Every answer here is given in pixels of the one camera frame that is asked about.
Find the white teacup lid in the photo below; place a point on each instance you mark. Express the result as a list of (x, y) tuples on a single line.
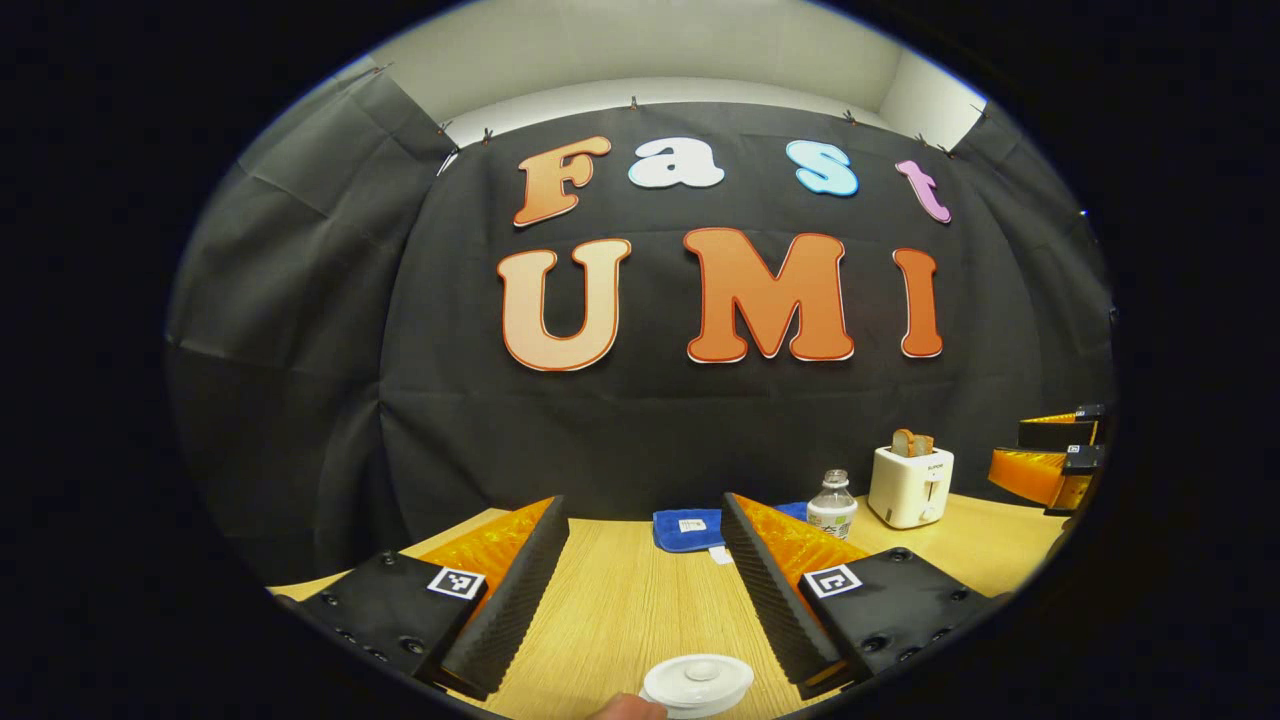
[(700, 680)]

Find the clear water bottle green label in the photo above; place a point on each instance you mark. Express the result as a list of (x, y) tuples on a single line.
[(832, 515)]

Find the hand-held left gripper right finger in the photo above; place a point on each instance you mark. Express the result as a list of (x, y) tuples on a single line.
[(770, 600)]

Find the toast bread slice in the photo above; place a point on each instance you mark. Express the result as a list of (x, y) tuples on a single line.
[(923, 446), (903, 444)]

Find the white teacup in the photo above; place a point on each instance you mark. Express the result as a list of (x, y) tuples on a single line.
[(705, 712)]

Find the blue towel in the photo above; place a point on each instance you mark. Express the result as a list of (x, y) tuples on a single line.
[(685, 530)]

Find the white toaster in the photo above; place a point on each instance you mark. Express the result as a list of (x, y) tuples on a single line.
[(908, 490)]

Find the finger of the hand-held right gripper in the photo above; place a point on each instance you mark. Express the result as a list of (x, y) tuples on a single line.
[(1030, 475), (1055, 435)]

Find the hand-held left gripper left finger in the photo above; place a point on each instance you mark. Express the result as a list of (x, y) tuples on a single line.
[(520, 600)]

